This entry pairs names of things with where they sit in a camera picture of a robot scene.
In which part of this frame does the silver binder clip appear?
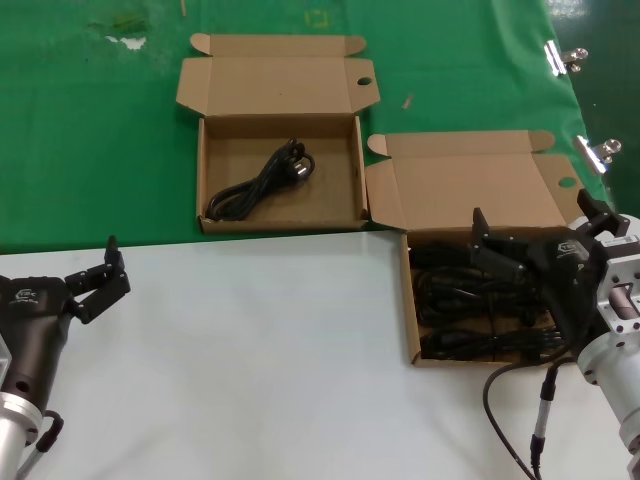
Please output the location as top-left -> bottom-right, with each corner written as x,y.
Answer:
573,134 -> 625,175
543,41 -> 590,77

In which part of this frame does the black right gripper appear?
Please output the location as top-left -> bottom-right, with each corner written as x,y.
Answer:
467,188 -> 625,359

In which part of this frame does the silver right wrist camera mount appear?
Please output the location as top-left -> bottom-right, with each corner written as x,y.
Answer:
593,213 -> 640,335

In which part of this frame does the black cable with silver connector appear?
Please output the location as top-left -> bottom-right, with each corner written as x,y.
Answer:
528,357 -> 571,480

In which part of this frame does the black power cable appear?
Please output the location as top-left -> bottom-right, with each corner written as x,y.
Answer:
410,241 -> 481,269
419,327 -> 569,362
417,268 -> 551,329
207,138 -> 317,221

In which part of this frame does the green table cloth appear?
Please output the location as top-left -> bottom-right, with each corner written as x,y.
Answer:
0,0 -> 621,257

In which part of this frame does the open brown cardboard box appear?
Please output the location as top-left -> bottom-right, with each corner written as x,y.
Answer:
364,129 -> 597,369
175,32 -> 382,235

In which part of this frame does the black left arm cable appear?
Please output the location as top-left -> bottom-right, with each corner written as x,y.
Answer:
9,408 -> 65,480

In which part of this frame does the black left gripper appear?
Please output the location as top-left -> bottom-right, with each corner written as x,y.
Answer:
0,234 -> 132,412

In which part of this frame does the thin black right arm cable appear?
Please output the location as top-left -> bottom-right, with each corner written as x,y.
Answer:
482,355 -> 576,480

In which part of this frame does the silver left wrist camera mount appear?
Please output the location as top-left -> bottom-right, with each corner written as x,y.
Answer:
0,335 -> 14,389

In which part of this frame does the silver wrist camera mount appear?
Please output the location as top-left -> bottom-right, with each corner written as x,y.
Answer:
0,335 -> 14,389
593,213 -> 640,335

